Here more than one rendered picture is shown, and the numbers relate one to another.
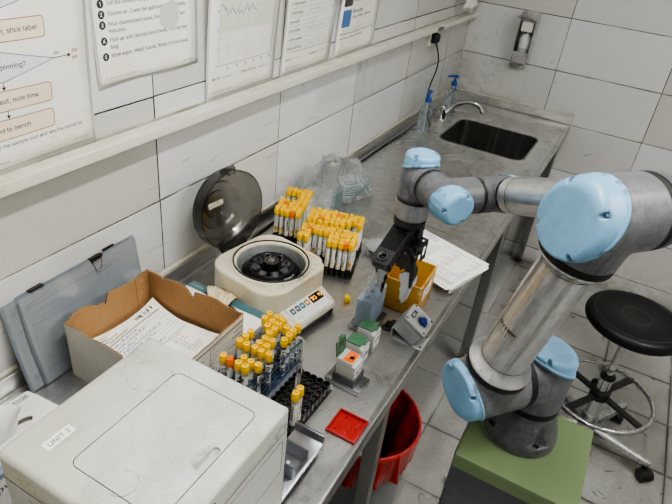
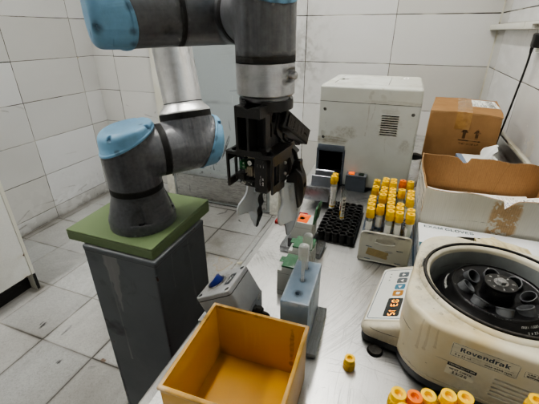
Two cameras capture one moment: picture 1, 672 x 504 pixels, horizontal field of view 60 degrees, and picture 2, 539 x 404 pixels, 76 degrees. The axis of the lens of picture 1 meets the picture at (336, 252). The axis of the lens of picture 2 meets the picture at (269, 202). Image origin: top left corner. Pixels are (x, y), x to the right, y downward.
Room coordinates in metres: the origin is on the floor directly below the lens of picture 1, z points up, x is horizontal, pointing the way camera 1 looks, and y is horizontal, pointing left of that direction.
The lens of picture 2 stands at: (1.60, -0.19, 1.31)
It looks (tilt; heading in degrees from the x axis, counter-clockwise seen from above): 26 degrees down; 175
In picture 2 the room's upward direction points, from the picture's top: straight up
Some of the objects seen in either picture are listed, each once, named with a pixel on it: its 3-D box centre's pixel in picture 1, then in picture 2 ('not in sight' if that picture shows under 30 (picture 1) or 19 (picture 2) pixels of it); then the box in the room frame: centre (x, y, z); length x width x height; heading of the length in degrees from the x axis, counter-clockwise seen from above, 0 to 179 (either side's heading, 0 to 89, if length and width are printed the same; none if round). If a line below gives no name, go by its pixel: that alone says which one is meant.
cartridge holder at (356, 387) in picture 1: (347, 376); (302, 241); (0.97, -0.06, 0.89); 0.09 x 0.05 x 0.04; 63
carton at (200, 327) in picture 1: (158, 343); (483, 204); (0.94, 0.36, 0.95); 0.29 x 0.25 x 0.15; 65
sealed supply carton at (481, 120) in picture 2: not in sight; (459, 127); (0.32, 0.67, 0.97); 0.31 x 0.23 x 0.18; 148
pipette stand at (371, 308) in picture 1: (370, 306); (301, 305); (1.20, -0.10, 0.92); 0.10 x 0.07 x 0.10; 157
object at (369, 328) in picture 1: (368, 335); (292, 275); (1.11, -0.10, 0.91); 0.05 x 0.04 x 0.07; 65
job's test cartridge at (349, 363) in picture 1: (348, 367); (303, 231); (0.97, -0.06, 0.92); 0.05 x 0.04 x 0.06; 63
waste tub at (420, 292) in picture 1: (404, 283); (241, 381); (1.32, -0.20, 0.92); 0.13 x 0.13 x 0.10; 67
